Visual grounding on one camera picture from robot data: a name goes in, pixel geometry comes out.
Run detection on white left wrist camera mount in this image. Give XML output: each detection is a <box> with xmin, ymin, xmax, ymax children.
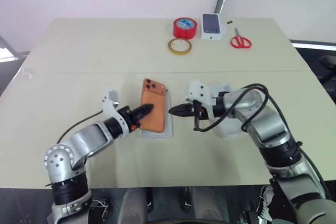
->
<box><xmin>101</xmin><ymin>87</ymin><xmax>131</xmax><ymax>138</ymax></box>

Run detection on white box with phone print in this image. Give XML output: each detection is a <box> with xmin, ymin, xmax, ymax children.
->
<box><xmin>201</xmin><ymin>13</ymin><xmax>227</xmax><ymax>41</ymax></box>

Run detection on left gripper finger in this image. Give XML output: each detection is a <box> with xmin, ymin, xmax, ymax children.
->
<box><xmin>132</xmin><ymin>103</ymin><xmax>154</xmax><ymax>116</ymax></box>
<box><xmin>135</xmin><ymin>108</ymin><xmax>154</xmax><ymax>122</ymax></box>

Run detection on white phone box lid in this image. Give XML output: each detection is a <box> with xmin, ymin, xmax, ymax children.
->
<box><xmin>209</xmin><ymin>83</ymin><xmax>249</xmax><ymax>140</ymax></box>

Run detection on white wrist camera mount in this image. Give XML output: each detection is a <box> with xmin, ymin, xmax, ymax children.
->
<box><xmin>184</xmin><ymin>80</ymin><xmax>219</xmax><ymax>120</ymax></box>
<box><xmin>101</xmin><ymin>87</ymin><xmax>131</xmax><ymax>138</ymax></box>

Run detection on red tape roll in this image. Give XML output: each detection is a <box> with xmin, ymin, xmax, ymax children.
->
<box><xmin>172</xmin><ymin>17</ymin><xmax>197</xmax><ymax>40</ymax></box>

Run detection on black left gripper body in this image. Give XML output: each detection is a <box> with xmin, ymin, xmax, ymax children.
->
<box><xmin>117</xmin><ymin>105</ymin><xmax>140</xmax><ymax>132</ymax></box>

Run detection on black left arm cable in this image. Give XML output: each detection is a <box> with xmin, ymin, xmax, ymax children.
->
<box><xmin>57</xmin><ymin>110</ymin><xmax>104</xmax><ymax>143</ymax></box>

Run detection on small clear plastic piece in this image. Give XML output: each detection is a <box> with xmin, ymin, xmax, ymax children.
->
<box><xmin>20</xmin><ymin>67</ymin><xmax>35</xmax><ymax>80</ymax></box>

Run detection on orange smartphone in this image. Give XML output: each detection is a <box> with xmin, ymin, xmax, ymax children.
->
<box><xmin>138</xmin><ymin>78</ymin><xmax>169</xmax><ymax>134</ymax></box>

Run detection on grey rounded robot leg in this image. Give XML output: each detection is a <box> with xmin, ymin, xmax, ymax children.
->
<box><xmin>117</xmin><ymin>187</ymin><xmax>148</xmax><ymax>224</ymax></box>
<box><xmin>189</xmin><ymin>187</ymin><xmax>215</xmax><ymax>224</ymax></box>

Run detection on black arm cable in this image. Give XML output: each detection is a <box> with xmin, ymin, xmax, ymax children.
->
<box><xmin>57</xmin><ymin>110</ymin><xmax>104</xmax><ymax>143</ymax></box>
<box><xmin>193</xmin><ymin>83</ymin><xmax>330</xmax><ymax>201</ymax></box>

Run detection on black office chair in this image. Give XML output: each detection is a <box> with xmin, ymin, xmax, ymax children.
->
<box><xmin>318</xmin><ymin>55</ymin><xmax>336</xmax><ymax>84</ymax></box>

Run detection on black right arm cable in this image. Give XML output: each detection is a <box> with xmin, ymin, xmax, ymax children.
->
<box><xmin>193</xmin><ymin>83</ymin><xmax>330</xmax><ymax>201</ymax></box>

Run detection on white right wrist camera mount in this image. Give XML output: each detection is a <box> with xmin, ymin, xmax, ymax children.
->
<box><xmin>184</xmin><ymin>80</ymin><xmax>219</xmax><ymax>120</ymax></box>

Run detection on red-handled scissors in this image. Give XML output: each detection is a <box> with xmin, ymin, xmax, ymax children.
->
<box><xmin>230</xmin><ymin>26</ymin><xmax>253</xmax><ymax>50</ymax></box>

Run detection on white phone box base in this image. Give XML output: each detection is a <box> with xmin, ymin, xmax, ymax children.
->
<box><xmin>141</xmin><ymin>89</ymin><xmax>175</xmax><ymax>139</ymax></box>

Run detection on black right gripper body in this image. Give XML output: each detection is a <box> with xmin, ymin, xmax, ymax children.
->
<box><xmin>191</xmin><ymin>100</ymin><xmax>211</xmax><ymax>120</ymax></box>

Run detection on clear yellowish tape roll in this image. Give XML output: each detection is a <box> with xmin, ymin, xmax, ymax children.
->
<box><xmin>167</xmin><ymin>37</ymin><xmax>193</xmax><ymax>56</ymax></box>

